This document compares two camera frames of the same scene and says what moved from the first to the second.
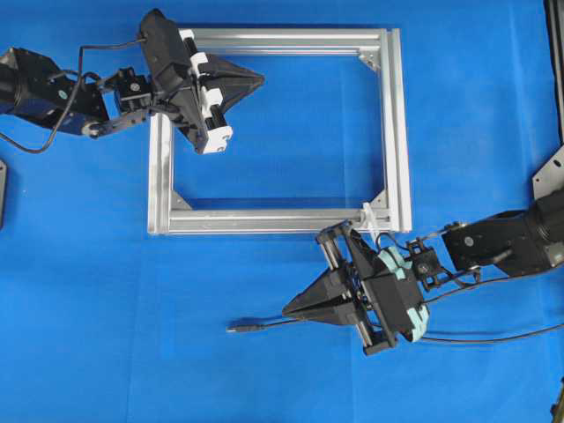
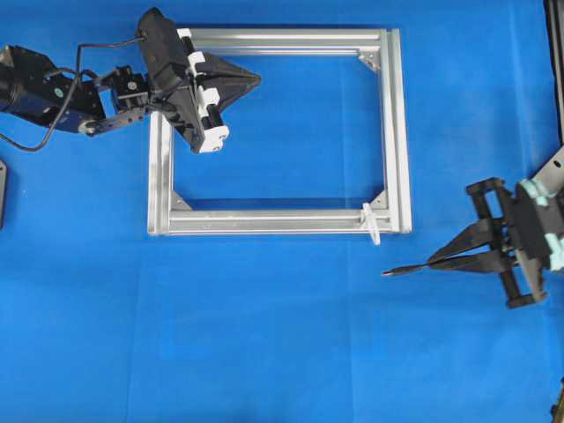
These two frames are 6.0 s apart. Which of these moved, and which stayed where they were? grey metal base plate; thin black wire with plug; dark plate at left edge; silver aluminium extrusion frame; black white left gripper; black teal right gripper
Moved: black teal right gripper; thin black wire with plug
Stayed: dark plate at left edge; black white left gripper; silver aluminium extrusion frame; grey metal base plate
